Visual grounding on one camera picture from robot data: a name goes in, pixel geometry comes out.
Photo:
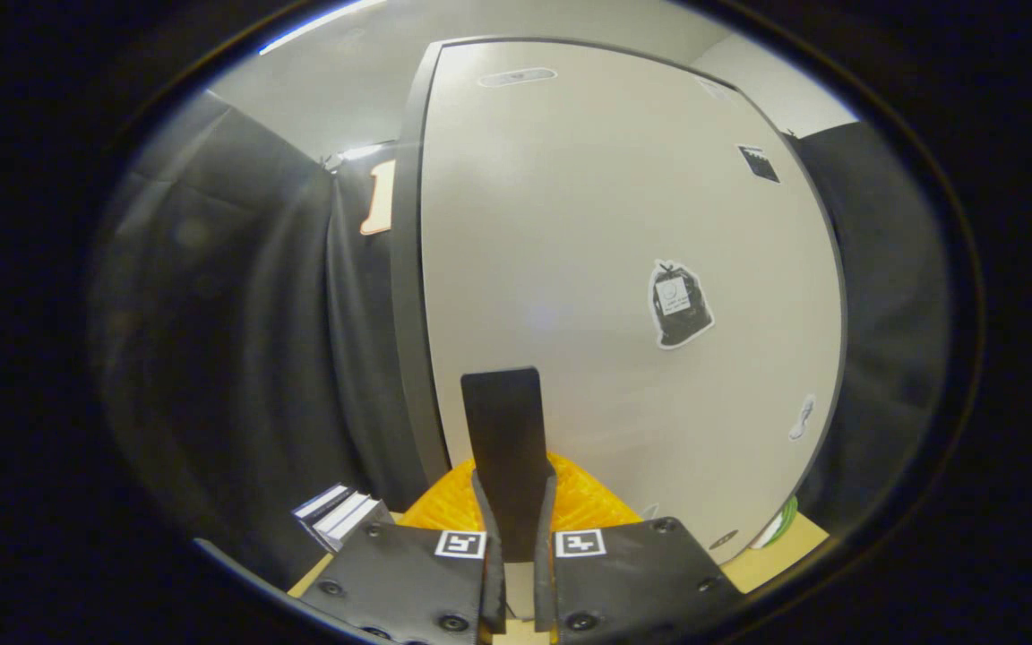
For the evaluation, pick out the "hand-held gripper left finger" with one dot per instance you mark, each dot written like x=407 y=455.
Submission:
x=485 y=430

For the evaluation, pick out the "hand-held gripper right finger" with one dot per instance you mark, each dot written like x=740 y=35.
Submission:
x=525 y=430

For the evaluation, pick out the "dark grey shoe cabinet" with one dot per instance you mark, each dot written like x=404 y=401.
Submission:
x=405 y=269

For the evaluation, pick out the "green white object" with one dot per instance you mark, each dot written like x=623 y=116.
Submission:
x=778 y=527

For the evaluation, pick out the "black backdrop cloth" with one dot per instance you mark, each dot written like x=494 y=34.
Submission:
x=238 y=313
x=883 y=296

